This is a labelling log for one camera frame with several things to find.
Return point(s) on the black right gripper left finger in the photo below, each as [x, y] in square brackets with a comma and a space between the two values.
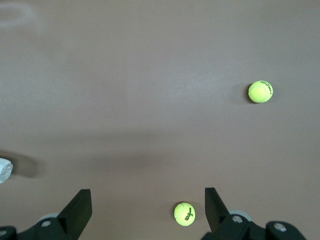
[75, 215]

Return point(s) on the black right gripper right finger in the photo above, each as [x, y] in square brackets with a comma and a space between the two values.
[217, 217]

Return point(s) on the clear tennis ball can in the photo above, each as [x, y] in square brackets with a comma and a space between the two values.
[5, 171]

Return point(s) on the yellow tennis ball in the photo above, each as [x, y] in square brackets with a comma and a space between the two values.
[260, 92]
[184, 213]

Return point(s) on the brown table mat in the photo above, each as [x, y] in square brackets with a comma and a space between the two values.
[150, 75]

